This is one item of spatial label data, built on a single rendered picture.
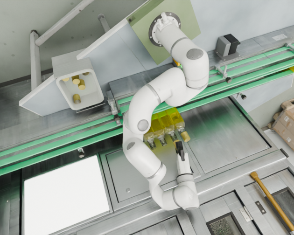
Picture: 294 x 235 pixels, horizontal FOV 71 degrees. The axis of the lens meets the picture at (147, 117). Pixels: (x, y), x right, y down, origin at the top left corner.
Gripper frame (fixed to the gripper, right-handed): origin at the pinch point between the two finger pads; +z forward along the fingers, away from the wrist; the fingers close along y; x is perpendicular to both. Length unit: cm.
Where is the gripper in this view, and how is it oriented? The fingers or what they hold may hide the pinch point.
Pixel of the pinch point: (178, 147)
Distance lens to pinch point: 104.4
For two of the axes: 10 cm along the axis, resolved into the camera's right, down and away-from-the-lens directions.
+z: -0.8, -8.0, 6.0
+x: -9.9, 1.1, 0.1
